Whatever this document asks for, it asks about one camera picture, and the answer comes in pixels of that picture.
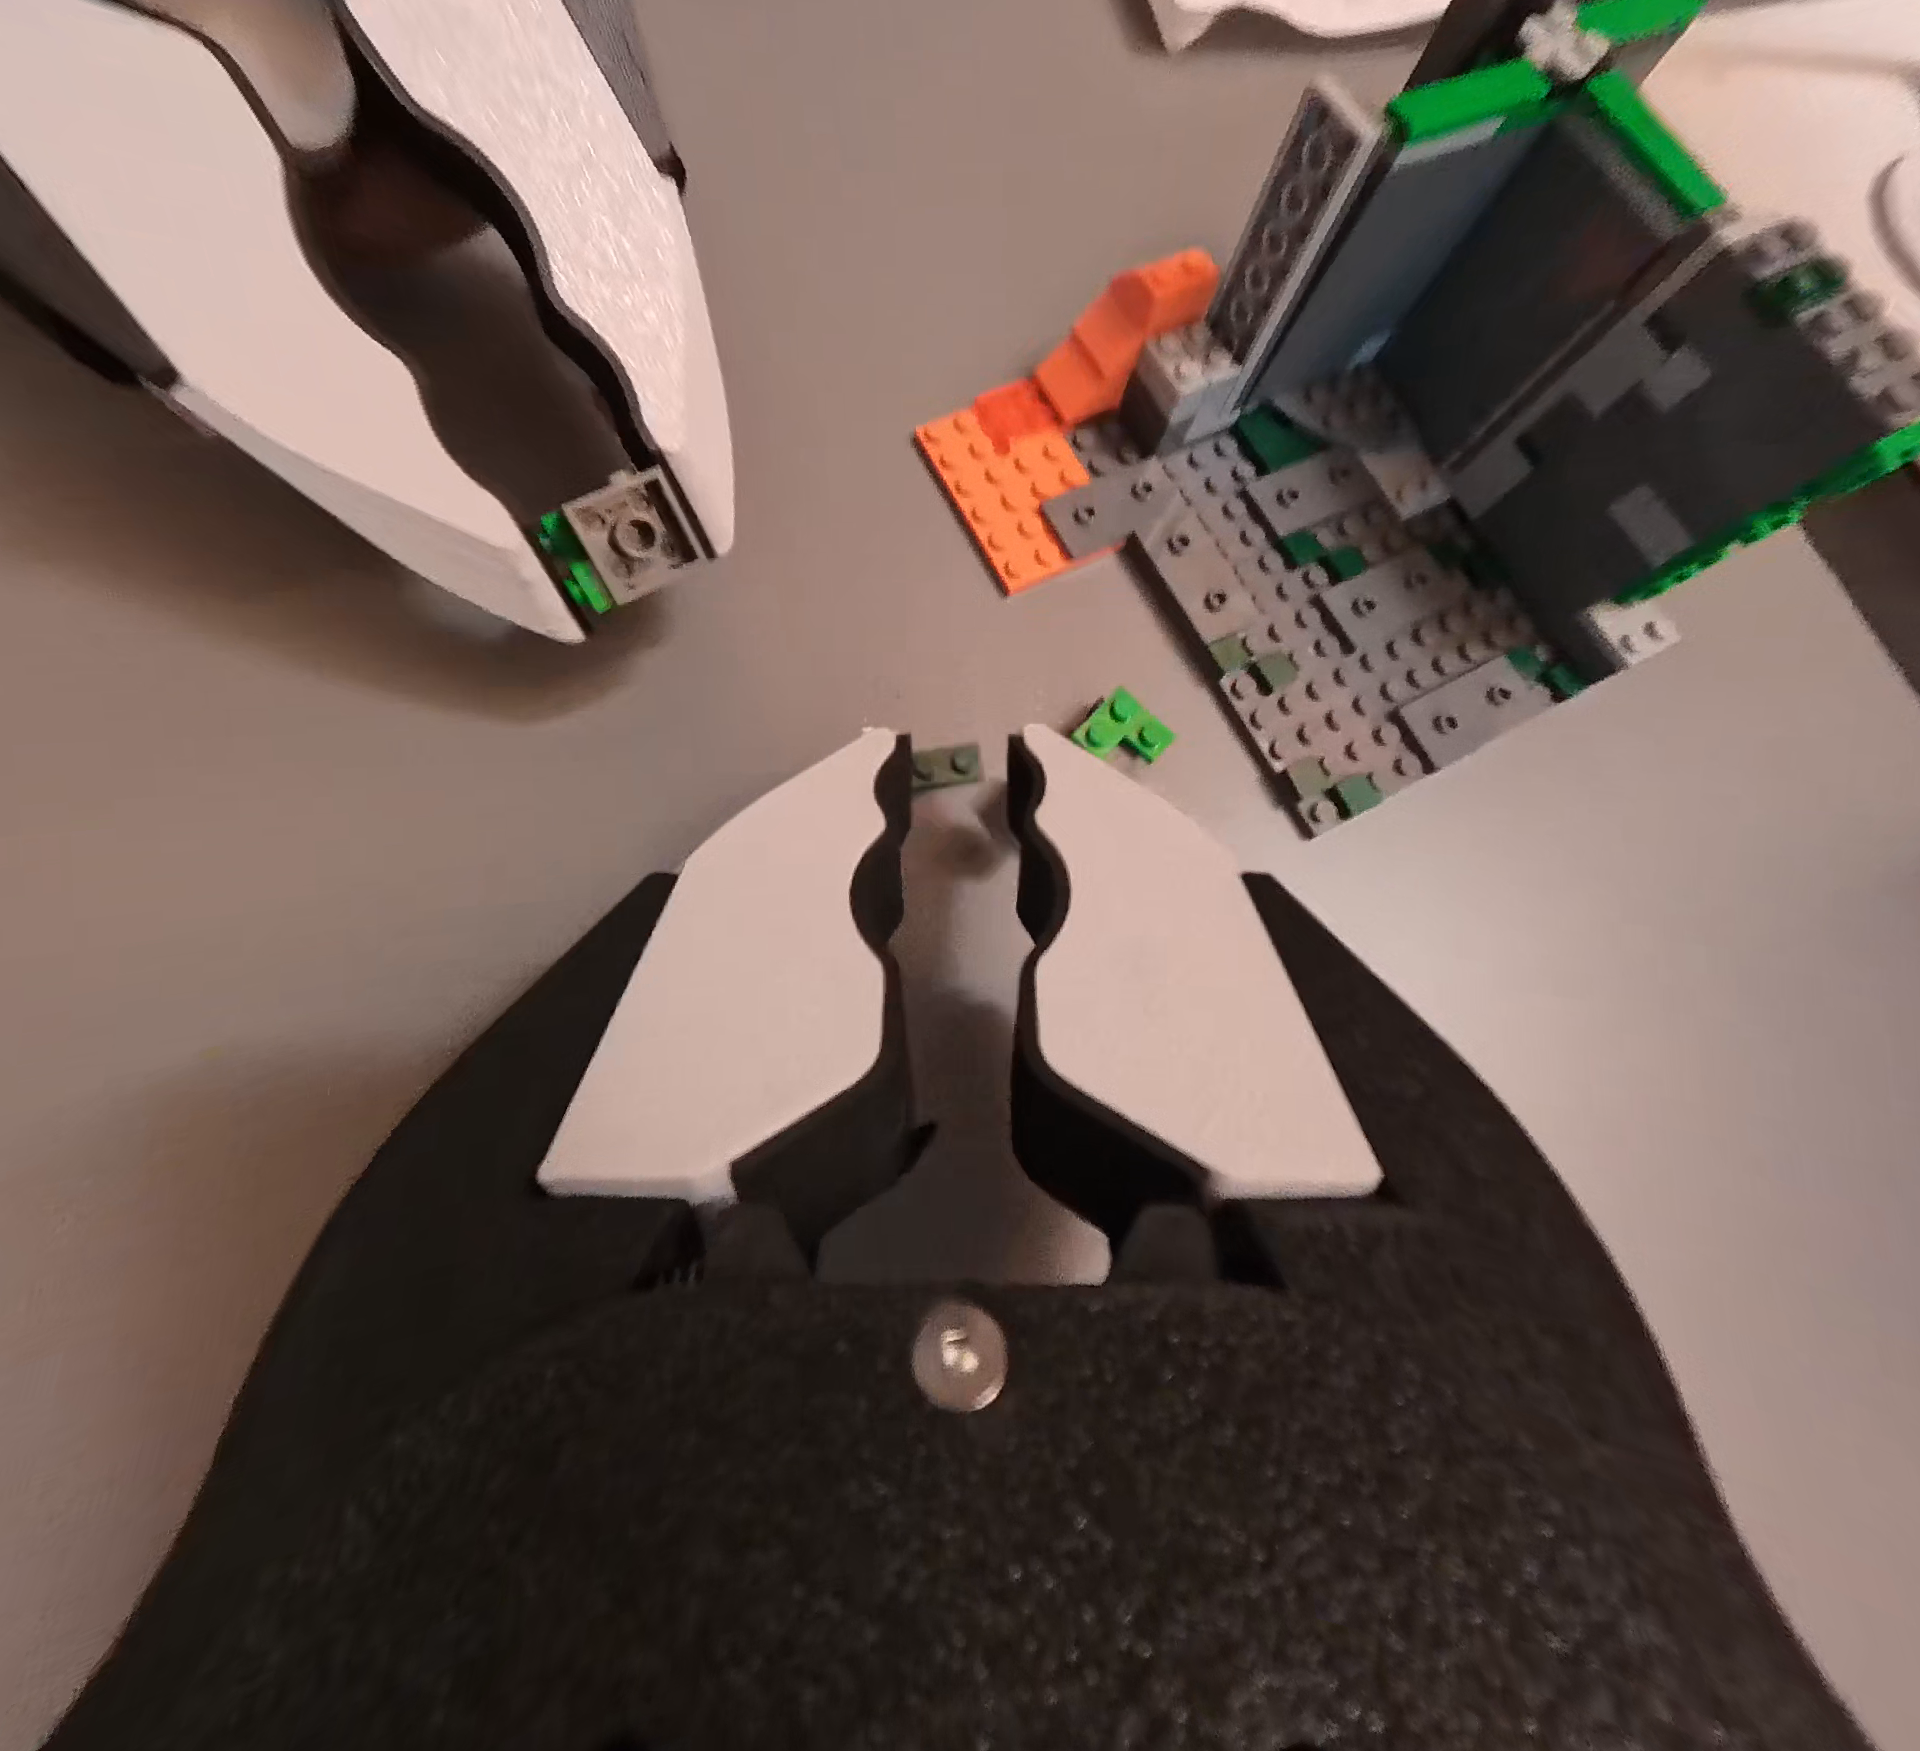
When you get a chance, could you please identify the green lego corner brick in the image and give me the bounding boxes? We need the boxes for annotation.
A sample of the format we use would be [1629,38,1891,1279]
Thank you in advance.
[1069,688,1179,764]

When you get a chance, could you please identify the white book stand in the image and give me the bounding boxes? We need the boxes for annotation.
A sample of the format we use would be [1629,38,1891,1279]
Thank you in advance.
[1646,0,1920,279]

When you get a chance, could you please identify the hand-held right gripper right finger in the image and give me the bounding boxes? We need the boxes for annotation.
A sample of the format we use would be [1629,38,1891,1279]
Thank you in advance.
[1006,728,1382,1257]

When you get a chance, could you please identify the grey green lego building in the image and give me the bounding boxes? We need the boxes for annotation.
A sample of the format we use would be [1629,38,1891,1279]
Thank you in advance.
[918,0,1920,842]

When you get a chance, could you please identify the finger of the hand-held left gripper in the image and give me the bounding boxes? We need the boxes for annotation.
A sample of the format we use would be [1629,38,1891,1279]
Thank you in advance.
[329,0,741,564]
[0,0,589,645]

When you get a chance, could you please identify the grey green lego brick stack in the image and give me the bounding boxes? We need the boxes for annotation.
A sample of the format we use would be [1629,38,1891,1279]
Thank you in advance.
[537,463,723,623]

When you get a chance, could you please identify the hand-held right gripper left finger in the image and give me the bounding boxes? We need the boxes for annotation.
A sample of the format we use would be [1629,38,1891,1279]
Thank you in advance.
[537,728,929,1257]

